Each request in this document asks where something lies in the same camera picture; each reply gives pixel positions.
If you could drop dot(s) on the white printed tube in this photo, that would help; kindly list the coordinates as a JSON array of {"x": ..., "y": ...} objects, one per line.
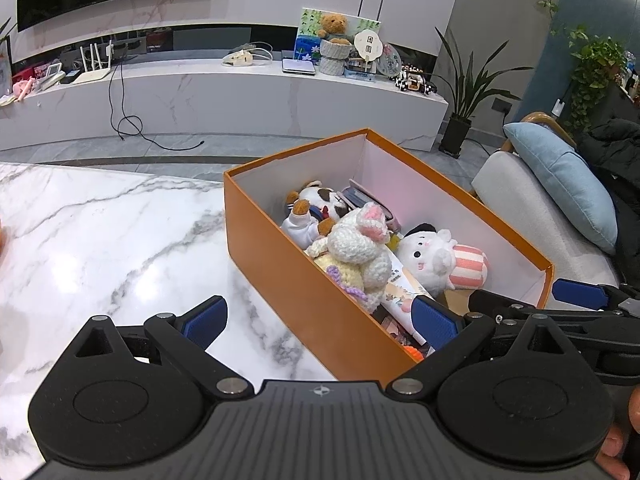
[{"x": 400, "y": 290}]

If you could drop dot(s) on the black jacket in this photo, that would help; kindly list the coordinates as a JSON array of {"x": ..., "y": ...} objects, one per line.
[{"x": 615, "y": 160}]

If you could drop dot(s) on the brown teddy bear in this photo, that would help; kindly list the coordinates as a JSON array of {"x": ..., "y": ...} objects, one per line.
[{"x": 333, "y": 27}]

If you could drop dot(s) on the white paper fan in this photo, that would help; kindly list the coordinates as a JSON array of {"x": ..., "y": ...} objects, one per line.
[{"x": 369, "y": 45}]

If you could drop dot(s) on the grey knitted basket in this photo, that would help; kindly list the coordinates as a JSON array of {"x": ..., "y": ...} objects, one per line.
[{"x": 334, "y": 57}]

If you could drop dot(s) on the wooden armchair white cushions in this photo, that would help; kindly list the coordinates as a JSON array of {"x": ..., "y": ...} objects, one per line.
[{"x": 530, "y": 220}]

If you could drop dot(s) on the brown cardboard box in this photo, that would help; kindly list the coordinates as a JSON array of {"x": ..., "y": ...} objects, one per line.
[{"x": 455, "y": 302}]

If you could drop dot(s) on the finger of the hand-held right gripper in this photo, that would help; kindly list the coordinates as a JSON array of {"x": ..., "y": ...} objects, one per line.
[
  {"x": 580, "y": 294},
  {"x": 492, "y": 305}
]

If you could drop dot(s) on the black white toy car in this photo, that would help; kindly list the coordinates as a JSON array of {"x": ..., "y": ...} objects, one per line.
[{"x": 415, "y": 81}]

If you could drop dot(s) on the orange crochet toy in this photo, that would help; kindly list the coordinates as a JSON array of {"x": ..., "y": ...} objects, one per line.
[{"x": 414, "y": 352}]

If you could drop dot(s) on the dark wall socket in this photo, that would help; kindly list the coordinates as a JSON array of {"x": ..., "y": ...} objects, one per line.
[{"x": 501, "y": 106}]

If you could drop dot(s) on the dark photo card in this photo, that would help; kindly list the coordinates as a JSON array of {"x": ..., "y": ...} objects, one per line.
[{"x": 395, "y": 330}]

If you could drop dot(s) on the cream crochet toy purple trim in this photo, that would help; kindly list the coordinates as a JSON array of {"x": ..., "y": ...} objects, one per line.
[{"x": 340, "y": 270}]

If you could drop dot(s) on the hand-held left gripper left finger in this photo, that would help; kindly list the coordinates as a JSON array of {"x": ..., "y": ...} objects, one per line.
[{"x": 205, "y": 321}]

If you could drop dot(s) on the white marble TV console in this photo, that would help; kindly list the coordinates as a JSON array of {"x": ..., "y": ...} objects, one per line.
[{"x": 225, "y": 100}]

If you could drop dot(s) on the dark grey box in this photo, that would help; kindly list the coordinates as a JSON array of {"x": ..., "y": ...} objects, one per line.
[{"x": 362, "y": 197}]

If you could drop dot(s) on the green vine plant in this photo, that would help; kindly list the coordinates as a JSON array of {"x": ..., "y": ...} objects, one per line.
[{"x": 595, "y": 70}]

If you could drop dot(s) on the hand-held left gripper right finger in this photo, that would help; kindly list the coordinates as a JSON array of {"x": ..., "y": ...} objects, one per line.
[{"x": 436, "y": 322}]

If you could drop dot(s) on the framed picture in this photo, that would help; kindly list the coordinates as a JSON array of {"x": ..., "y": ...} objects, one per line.
[{"x": 4, "y": 70}]

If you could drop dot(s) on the person's right hand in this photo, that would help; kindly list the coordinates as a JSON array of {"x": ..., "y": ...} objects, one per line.
[{"x": 612, "y": 452}]

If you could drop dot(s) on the white plush pink striped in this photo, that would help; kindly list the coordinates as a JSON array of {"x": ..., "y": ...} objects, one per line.
[{"x": 425, "y": 260}]

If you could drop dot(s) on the round patterned fan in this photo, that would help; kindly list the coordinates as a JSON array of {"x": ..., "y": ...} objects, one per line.
[{"x": 390, "y": 62}]

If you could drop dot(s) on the pink toy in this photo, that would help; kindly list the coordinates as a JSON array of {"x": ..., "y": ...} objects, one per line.
[{"x": 22, "y": 89}]

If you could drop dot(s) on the green blue painting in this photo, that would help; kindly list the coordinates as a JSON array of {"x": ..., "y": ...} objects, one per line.
[{"x": 307, "y": 35}]

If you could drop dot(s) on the white crochet bunny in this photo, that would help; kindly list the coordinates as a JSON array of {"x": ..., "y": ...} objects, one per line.
[{"x": 355, "y": 245}]

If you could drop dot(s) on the potted plant long leaves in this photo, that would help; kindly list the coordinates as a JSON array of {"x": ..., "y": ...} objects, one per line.
[{"x": 460, "y": 110}]

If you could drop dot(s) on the grey laptop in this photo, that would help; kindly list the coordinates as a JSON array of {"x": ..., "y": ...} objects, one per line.
[{"x": 299, "y": 66}]

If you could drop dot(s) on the white wall plug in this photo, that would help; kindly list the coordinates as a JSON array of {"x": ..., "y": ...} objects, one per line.
[{"x": 558, "y": 107}]

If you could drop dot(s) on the orange cardboard box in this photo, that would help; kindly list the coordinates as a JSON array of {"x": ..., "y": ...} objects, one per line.
[{"x": 280, "y": 260}]

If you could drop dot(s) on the white router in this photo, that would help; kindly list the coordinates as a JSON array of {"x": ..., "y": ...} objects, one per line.
[{"x": 95, "y": 72}]

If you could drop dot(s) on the small blue box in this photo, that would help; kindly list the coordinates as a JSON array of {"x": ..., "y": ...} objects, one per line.
[{"x": 360, "y": 71}]

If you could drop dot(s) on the white power strip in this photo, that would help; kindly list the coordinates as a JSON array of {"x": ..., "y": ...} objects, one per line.
[{"x": 240, "y": 57}]

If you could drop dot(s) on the light blue cushion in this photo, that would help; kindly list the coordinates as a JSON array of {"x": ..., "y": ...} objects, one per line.
[{"x": 565, "y": 185}]

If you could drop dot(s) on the red panda plush sailor outfit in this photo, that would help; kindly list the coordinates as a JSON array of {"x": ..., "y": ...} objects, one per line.
[{"x": 300, "y": 225}]

